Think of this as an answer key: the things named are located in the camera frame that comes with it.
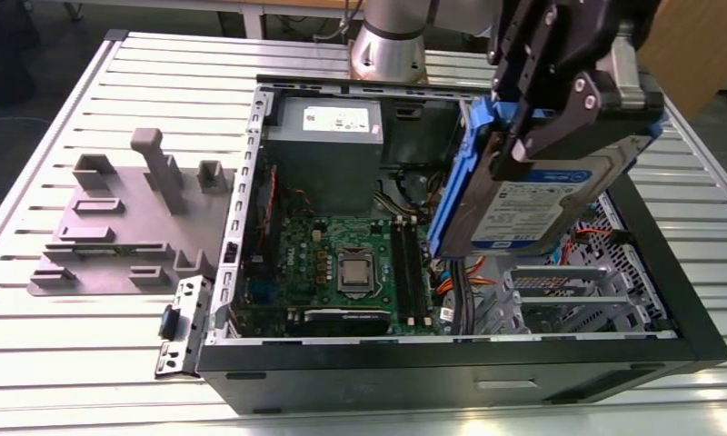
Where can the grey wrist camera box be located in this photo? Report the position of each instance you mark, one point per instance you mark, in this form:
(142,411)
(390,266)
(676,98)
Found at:
(633,82)

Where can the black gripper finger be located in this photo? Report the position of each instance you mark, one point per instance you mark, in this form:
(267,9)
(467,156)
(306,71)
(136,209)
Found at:
(575,104)
(525,54)

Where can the metal card retention bracket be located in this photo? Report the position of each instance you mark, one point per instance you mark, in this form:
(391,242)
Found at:
(188,295)

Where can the metal disk bay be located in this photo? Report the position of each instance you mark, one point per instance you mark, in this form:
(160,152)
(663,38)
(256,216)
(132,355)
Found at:
(558,276)

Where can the CPU socket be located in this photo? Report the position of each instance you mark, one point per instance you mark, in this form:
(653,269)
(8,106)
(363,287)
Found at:
(376,274)

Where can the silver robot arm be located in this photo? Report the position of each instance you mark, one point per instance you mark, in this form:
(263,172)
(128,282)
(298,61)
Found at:
(387,50)

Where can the silver CPU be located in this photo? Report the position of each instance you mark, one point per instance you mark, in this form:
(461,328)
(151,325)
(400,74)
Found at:
(355,274)

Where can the black RAM slot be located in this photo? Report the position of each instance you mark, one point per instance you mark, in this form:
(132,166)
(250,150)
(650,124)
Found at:
(418,272)
(402,272)

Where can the black graphics card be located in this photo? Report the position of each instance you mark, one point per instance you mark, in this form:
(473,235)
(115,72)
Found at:
(346,320)

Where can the green RAM stick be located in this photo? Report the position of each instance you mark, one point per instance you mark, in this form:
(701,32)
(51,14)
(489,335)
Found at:
(105,250)

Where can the grey parts rack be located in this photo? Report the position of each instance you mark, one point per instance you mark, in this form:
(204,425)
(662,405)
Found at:
(146,227)

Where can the hard disk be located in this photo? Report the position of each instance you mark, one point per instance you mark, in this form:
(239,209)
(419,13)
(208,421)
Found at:
(521,213)

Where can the green motherboard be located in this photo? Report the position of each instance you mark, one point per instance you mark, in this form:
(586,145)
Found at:
(363,236)

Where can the brown wooden cabinet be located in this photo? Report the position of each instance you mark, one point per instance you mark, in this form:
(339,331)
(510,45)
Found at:
(704,45)

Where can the black PC case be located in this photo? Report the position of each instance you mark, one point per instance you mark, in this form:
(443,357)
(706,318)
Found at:
(400,377)

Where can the grey power supply unit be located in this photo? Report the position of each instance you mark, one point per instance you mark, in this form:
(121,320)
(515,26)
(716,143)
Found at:
(327,172)

